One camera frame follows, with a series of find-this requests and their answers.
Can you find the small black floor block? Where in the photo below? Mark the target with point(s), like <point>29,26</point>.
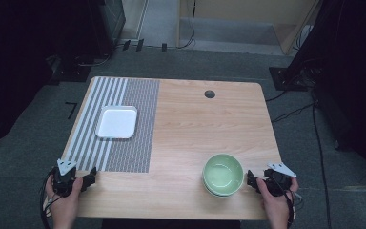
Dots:
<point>139,45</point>
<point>164,47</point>
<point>126,45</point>

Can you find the grey striped placemat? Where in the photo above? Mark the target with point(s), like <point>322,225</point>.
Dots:
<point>139,127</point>

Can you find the green bowl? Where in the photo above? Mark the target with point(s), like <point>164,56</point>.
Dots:
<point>223,175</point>

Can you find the black stand base plate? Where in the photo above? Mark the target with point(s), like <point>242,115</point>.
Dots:
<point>287,79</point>
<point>71,71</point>

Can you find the person's right hand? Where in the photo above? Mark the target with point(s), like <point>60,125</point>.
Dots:
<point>274,203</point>

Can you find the light wooden partition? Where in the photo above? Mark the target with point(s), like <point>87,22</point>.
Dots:
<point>251,19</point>

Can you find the dark cabinet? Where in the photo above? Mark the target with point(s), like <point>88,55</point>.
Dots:
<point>108,25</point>

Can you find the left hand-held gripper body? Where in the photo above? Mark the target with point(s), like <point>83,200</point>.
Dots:
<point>64,181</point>

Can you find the white square plate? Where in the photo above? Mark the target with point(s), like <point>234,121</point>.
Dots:
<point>117,122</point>

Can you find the person's left hand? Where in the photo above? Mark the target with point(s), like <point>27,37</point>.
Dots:
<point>64,203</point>

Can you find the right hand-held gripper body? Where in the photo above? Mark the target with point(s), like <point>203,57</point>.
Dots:
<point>278,183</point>

